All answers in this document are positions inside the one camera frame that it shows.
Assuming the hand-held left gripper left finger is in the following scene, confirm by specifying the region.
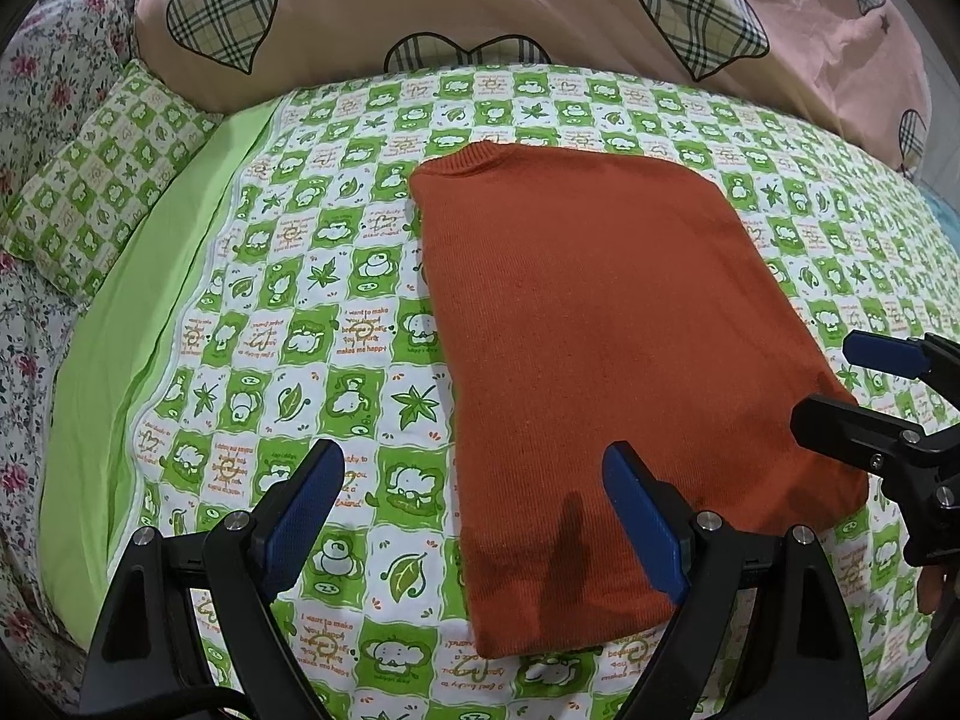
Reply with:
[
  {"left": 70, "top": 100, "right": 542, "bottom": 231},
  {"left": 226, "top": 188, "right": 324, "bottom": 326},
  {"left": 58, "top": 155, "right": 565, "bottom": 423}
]
[{"left": 79, "top": 439, "right": 347, "bottom": 720}]

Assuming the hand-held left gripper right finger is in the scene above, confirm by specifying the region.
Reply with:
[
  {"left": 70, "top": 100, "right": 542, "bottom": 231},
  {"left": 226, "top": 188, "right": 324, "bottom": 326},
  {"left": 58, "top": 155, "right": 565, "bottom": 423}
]
[{"left": 602, "top": 441, "right": 871, "bottom": 720}]

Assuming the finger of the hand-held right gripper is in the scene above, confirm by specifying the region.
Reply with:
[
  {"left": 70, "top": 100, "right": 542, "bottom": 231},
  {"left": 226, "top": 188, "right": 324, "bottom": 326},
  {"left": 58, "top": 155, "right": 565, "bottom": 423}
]
[
  {"left": 842, "top": 330, "right": 960, "bottom": 385},
  {"left": 791, "top": 392, "right": 960, "bottom": 477}
]

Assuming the orange knit sweater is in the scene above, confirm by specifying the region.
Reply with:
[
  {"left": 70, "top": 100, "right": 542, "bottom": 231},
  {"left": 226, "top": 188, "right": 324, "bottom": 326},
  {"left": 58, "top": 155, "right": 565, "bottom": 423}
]
[{"left": 409, "top": 141, "right": 871, "bottom": 657}]

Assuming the person's right hand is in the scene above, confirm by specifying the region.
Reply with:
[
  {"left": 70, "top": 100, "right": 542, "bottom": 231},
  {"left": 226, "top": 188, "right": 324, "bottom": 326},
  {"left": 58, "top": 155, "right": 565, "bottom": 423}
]
[{"left": 916, "top": 562, "right": 947, "bottom": 616}]

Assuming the green checkered bed sheet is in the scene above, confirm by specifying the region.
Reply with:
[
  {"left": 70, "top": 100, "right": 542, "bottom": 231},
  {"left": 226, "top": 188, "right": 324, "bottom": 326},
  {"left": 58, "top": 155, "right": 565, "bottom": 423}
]
[{"left": 41, "top": 64, "right": 960, "bottom": 720}]

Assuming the green checkered pillow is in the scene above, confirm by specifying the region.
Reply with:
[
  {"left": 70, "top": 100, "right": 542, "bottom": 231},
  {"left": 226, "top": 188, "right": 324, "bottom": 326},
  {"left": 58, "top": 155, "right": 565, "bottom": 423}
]
[{"left": 0, "top": 60, "right": 226, "bottom": 301}]

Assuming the floral blanket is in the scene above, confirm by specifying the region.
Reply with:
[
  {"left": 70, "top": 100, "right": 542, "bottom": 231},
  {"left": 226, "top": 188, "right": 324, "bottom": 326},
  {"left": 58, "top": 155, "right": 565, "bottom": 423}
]
[{"left": 0, "top": 0, "right": 162, "bottom": 691}]

